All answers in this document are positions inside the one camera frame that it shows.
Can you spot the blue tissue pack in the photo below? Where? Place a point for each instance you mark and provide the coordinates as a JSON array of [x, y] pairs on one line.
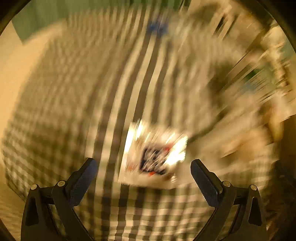
[[157, 26]]

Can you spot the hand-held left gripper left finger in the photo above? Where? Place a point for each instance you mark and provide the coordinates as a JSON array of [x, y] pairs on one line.
[[81, 183]]

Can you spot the checkered desktop tablecloth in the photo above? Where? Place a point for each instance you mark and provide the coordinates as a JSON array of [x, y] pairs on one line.
[[69, 104]]

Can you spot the cream bed blanket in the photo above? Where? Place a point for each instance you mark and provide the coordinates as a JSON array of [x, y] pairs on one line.
[[13, 69]]

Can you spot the white packet dark square print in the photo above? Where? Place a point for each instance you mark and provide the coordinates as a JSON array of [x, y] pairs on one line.
[[150, 157]]

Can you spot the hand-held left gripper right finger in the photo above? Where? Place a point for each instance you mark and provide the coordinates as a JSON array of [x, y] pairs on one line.
[[204, 183]]

